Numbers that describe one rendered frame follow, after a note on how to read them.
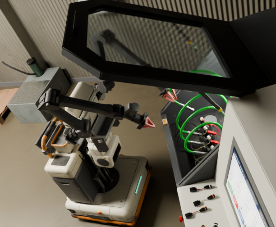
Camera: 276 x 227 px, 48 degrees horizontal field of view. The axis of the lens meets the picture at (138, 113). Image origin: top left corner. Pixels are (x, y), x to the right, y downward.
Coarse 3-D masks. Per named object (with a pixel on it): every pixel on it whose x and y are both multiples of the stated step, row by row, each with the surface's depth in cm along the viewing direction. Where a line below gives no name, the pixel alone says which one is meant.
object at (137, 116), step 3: (135, 114) 185; (138, 114) 186; (144, 114) 185; (135, 117) 185; (138, 117) 185; (141, 117) 186; (144, 117) 184; (132, 120) 186; (135, 120) 185; (138, 120) 185; (141, 120) 186; (144, 120) 184; (138, 123) 187; (141, 123) 187; (138, 126) 188
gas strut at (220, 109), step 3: (201, 93) 138; (204, 93) 138; (204, 96) 139; (207, 96) 140; (207, 99) 141; (210, 99) 141; (210, 102) 142; (213, 102) 143; (213, 105) 144; (216, 105) 144; (216, 108) 146; (219, 108) 146; (219, 111) 147; (222, 111) 148
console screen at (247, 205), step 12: (240, 156) 129; (228, 168) 148; (240, 168) 130; (228, 180) 149; (240, 180) 132; (252, 180) 119; (228, 192) 151; (240, 192) 134; (252, 192) 120; (240, 204) 135; (252, 204) 121; (264, 204) 111; (240, 216) 137; (252, 216) 123; (264, 216) 111
